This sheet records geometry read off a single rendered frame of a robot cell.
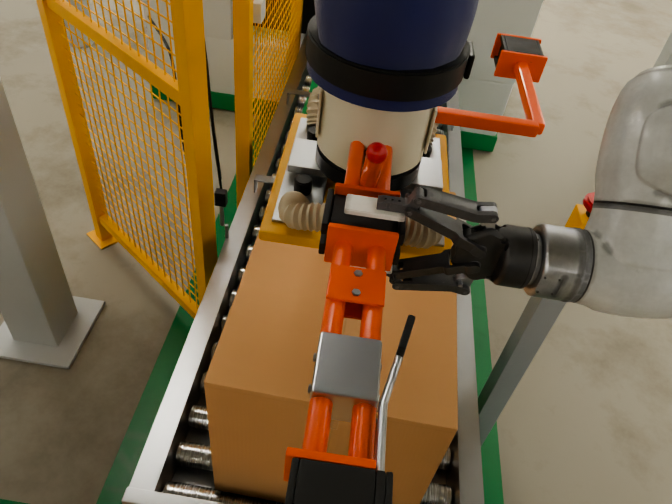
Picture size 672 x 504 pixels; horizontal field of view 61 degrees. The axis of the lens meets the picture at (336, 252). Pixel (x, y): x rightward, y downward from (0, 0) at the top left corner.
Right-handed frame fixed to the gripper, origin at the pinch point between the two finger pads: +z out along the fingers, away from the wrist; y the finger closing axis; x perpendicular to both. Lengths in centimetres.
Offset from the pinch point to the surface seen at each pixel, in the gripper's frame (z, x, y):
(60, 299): 94, 67, 110
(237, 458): 16, -4, 55
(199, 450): 26, 4, 72
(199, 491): 24, -5, 72
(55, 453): 79, 22, 126
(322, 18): 8.9, 19.7, -17.2
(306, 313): 6.7, 12.5, 31.7
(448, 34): -6.7, 17.9, -18.2
